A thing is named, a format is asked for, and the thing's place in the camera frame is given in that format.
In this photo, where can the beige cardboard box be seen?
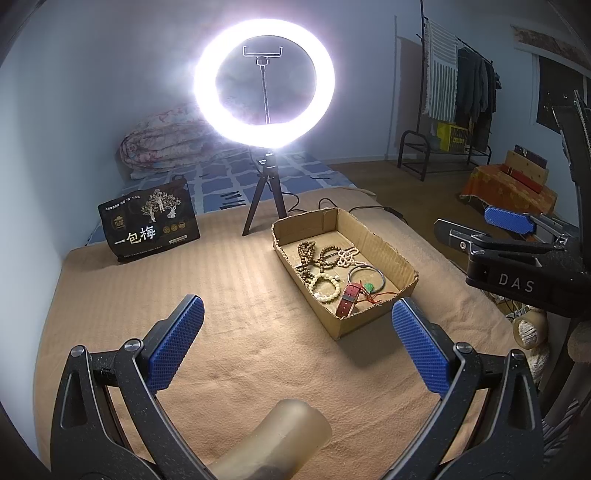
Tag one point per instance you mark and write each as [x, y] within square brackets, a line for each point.
[531, 170]

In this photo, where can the black printed snack bag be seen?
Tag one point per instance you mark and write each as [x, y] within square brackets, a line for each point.
[147, 221]

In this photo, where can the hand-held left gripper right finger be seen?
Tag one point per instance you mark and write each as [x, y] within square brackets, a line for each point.
[420, 341]

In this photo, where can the translucent plastic tube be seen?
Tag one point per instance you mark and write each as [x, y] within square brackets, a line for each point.
[277, 443]

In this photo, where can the yellow box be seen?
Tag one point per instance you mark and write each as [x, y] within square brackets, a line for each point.
[452, 136]

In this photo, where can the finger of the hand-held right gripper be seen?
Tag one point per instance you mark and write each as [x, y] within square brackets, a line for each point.
[508, 219]
[461, 240]

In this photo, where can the blue checkered sheet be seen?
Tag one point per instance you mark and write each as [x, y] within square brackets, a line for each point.
[221, 180]

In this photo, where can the black tripod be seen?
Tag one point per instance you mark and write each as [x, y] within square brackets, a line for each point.
[270, 175]

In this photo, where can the rolled floral quilt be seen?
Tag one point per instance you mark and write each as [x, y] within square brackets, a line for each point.
[161, 143]

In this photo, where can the dark window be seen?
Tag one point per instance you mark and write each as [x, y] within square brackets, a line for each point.
[549, 87]

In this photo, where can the striped towel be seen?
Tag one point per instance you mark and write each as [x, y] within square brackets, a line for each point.
[441, 69]

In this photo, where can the striped cloth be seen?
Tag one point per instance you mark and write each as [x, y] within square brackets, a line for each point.
[563, 443]

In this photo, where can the clear tape roll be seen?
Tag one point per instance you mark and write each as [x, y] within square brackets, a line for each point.
[519, 332]

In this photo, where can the black clothes rack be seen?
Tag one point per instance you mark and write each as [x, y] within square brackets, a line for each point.
[421, 69]

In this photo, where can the red flat box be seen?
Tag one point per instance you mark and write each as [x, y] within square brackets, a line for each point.
[524, 182]

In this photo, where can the dark hanging clothes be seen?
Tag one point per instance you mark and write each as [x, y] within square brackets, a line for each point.
[475, 87]

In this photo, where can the phone holder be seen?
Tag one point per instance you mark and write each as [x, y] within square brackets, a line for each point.
[263, 53]

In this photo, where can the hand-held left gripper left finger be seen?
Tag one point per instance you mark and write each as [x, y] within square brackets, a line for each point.
[178, 341]

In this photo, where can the orange cloth covered table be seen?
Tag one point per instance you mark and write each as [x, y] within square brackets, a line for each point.
[503, 191]

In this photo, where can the black shoe rack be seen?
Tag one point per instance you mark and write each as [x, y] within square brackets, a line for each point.
[408, 152]

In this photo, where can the silver bangle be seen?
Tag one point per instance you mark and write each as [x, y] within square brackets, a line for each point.
[365, 266]

